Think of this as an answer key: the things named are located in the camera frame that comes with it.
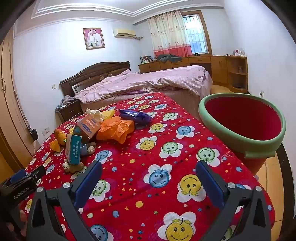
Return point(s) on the teal medicine box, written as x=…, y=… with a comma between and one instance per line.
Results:
x=74, y=150

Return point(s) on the small blue cup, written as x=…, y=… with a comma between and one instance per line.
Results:
x=83, y=150

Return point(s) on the wall air conditioner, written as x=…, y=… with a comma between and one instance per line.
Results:
x=123, y=33

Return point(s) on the red flower printed blanket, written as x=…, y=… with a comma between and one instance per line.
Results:
x=138, y=162

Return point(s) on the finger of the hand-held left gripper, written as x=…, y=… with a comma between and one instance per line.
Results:
x=37, y=173
x=16, y=175

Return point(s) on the long wooden desk cabinet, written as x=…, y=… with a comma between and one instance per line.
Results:
x=222, y=67

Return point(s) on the small items on shelf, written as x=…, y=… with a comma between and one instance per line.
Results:
x=239, y=53

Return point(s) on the yellow foam fruit net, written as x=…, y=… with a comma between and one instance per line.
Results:
x=60, y=136
x=108, y=114

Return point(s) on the walnut shell cluster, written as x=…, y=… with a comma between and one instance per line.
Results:
x=71, y=168
x=91, y=148

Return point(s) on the brown cardboard box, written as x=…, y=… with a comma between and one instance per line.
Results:
x=89, y=129

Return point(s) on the orange plastic bag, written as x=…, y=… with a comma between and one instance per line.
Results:
x=115, y=132

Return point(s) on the dark grey clothes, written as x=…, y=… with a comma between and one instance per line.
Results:
x=170, y=58

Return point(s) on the barred window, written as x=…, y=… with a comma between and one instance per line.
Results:
x=196, y=34

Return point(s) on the pink duvet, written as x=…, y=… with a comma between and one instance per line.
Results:
x=150, y=78

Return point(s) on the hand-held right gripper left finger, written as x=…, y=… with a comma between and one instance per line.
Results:
x=87, y=184

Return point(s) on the dark wooden nightstand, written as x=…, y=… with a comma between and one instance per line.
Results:
x=71, y=112

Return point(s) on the floral curtain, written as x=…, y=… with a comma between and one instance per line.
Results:
x=166, y=34

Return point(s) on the black wall charger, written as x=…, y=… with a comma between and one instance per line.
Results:
x=34, y=134

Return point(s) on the row of books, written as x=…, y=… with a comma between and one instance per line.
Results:
x=146, y=59

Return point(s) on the wooden bed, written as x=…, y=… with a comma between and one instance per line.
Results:
x=92, y=71

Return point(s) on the wooden wardrobe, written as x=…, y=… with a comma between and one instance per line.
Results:
x=9, y=104

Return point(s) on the framed wedding photo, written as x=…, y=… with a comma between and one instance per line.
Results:
x=93, y=39

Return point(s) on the red bin with green rim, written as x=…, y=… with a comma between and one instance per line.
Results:
x=242, y=120

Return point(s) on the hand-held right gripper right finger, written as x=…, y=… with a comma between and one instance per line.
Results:
x=211, y=184

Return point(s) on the person's left hand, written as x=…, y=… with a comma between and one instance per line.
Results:
x=22, y=216

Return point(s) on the purple plastic bag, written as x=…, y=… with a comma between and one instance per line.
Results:
x=135, y=115

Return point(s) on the clothes heap on nightstand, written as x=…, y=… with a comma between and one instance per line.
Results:
x=65, y=100

